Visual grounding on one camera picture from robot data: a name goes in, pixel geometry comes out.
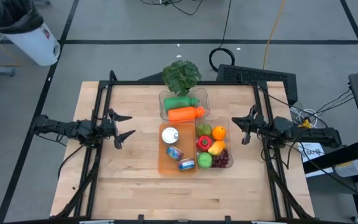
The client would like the tin can with pull tab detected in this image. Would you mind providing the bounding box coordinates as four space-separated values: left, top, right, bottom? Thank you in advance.
161 126 180 146
165 145 185 161
178 157 196 172

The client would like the black floor cable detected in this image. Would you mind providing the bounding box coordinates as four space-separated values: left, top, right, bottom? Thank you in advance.
140 0 204 16

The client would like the green potted plant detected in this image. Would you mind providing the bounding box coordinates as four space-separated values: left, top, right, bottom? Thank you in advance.
162 60 202 96

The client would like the red grapes bunch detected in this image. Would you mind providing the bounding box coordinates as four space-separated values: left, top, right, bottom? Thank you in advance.
212 149 230 169

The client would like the dark green pear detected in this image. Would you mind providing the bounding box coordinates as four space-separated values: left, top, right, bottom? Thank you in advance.
196 123 213 138

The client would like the orange translucent storage bin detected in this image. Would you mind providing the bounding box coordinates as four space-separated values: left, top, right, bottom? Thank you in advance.
157 122 198 174

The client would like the green plastic bottle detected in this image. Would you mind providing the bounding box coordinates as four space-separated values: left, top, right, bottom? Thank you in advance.
163 95 200 112

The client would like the yellow cable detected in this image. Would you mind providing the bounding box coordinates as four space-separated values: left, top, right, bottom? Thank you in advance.
262 0 287 70

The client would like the orange fruit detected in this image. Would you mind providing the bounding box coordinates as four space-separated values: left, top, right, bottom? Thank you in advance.
211 125 227 141

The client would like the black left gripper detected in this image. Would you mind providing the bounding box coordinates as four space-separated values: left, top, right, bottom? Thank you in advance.
100 108 137 151

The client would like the white trash can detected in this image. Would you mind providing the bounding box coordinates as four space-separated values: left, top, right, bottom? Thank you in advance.
3 21 61 67

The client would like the white plastic box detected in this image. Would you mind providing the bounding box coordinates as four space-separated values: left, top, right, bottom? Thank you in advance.
334 159 358 178

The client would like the white paper sign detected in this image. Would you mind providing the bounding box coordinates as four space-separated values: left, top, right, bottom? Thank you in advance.
298 142 326 163

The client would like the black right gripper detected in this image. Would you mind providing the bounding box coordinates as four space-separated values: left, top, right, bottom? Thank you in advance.
231 105 275 146

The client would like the black coiled cable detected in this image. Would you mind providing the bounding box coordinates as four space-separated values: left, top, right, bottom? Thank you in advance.
208 0 236 73

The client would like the black trash bag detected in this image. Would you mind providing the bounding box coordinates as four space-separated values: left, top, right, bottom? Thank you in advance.
0 0 45 34

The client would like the clear bin with wavy rim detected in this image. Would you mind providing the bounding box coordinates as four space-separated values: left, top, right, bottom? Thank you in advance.
158 87 211 121

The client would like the bright green apple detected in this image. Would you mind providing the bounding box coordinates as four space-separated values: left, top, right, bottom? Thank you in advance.
196 151 214 169

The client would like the white cable bundle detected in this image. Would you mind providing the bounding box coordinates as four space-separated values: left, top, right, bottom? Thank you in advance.
290 107 319 128

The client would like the black aluminium frame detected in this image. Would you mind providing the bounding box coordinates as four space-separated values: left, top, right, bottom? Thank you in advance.
54 70 316 224

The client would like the yellow connector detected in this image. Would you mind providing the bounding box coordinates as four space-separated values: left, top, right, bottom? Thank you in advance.
298 119 313 130

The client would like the clear rectangular storage bin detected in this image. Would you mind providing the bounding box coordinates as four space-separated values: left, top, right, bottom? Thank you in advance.
195 117 234 169

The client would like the red bell pepper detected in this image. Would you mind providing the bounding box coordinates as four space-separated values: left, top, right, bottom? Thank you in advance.
196 135 213 152

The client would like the orange plastic bottle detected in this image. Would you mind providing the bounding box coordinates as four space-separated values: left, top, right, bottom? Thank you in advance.
168 106 206 123

